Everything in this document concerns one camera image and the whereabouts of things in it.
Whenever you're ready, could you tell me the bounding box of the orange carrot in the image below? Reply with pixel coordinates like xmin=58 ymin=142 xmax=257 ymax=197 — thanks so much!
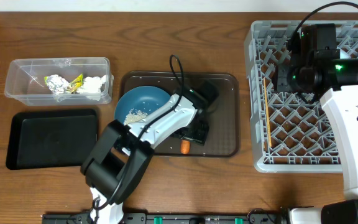
xmin=180 ymin=140 xmax=191 ymax=154

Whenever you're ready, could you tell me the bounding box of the wooden chopstick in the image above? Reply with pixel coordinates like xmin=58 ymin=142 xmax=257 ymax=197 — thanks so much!
xmin=262 ymin=78 xmax=272 ymax=149

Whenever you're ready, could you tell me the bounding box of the pile of white rice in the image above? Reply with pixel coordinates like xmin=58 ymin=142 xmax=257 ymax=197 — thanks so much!
xmin=124 ymin=108 xmax=148 ymax=125

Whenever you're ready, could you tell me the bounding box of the dark blue plate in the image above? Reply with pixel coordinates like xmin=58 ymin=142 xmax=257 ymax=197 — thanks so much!
xmin=114 ymin=86 xmax=170 ymax=124

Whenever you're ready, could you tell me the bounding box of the yellow green snack wrapper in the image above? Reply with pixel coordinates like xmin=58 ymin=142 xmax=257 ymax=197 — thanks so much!
xmin=67 ymin=73 xmax=83 ymax=93

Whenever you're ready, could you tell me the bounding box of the aluminium foil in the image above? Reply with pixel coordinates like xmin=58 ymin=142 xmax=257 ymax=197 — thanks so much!
xmin=44 ymin=74 xmax=70 ymax=95

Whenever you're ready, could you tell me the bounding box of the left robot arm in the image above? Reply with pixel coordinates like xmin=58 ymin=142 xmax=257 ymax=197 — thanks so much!
xmin=80 ymin=73 xmax=219 ymax=223

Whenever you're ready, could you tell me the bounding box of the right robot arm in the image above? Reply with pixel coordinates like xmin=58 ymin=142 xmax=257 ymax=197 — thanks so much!
xmin=272 ymin=22 xmax=358 ymax=224

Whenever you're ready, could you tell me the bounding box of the grey dishwasher rack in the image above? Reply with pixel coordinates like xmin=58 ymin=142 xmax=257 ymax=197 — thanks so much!
xmin=244 ymin=21 xmax=342 ymax=173

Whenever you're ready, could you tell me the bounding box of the dark brown serving tray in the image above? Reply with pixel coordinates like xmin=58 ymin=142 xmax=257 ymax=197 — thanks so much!
xmin=119 ymin=72 xmax=240 ymax=157

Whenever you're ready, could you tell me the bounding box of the white crumpled tissue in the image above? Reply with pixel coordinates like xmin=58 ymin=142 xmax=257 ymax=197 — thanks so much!
xmin=76 ymin=75 xmax=107 ymax=101

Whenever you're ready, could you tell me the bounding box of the black bin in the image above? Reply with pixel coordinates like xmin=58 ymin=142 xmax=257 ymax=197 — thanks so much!
xmin=6 ymin=109 xmax=98 ymax=170

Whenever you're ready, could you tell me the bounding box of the clear plastic bin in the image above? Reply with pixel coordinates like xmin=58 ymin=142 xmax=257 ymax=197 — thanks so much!
xmin=4 ymin=57 xmax=114 ymax=106

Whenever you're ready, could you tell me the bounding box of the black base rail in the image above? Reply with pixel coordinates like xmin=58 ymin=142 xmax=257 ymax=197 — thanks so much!
xmin=41 ymin=206 xmax=290 ymax=224

